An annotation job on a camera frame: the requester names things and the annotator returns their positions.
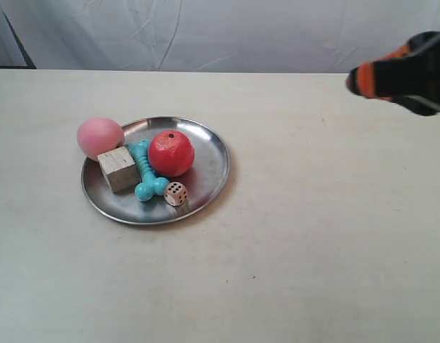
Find turquoise rubber bone toy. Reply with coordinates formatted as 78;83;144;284
125;139;169;202

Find white wrinkled backdrop cloth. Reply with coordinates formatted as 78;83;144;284
0;1;440;73

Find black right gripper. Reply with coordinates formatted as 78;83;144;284
346;31;440;116

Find small wooden die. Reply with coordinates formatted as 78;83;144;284
164;182;188;207

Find red apple toy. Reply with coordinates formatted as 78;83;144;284
148;130;195;178

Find pale wooden cube block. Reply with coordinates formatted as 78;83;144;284
97;146;141;193

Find large round metal plate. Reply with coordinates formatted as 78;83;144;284
81;116;231;226

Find pink peach toy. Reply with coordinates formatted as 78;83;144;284
76;117;125;161

